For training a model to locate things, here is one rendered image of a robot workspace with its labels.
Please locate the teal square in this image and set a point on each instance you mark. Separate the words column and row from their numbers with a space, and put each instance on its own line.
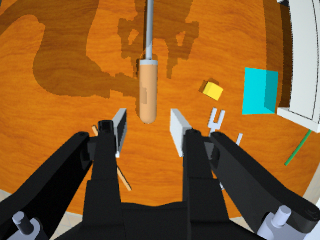
column 260, row 91

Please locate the yellow cube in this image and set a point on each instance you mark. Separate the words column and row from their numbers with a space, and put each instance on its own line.
column 212, row 91

